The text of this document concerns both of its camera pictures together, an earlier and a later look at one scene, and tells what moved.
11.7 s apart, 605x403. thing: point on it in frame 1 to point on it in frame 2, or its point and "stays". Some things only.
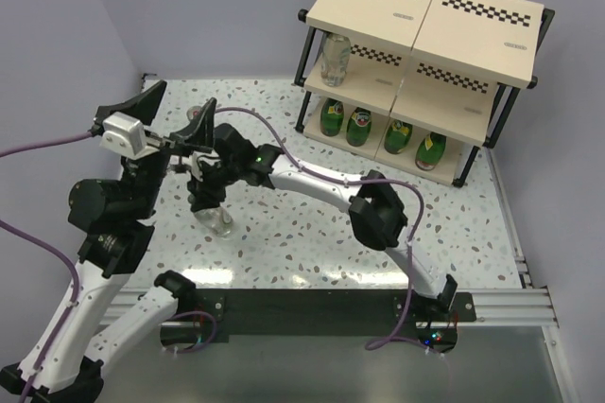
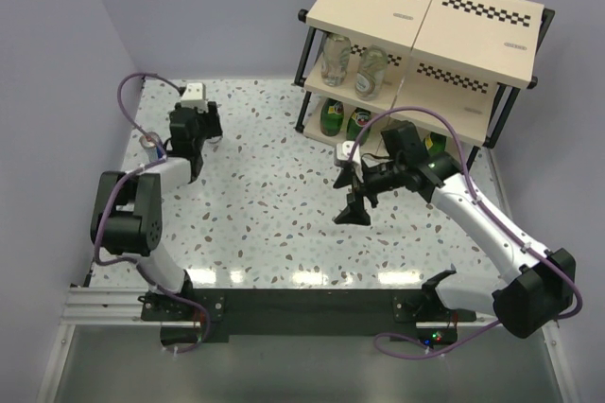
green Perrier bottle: (358, 127) stays
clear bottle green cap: (336, 60) stays
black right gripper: (203, 194) to (355, 212)
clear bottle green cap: (216, 220) to (371, 79)
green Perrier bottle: (429, 151) stays
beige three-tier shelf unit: (413, 70) stays
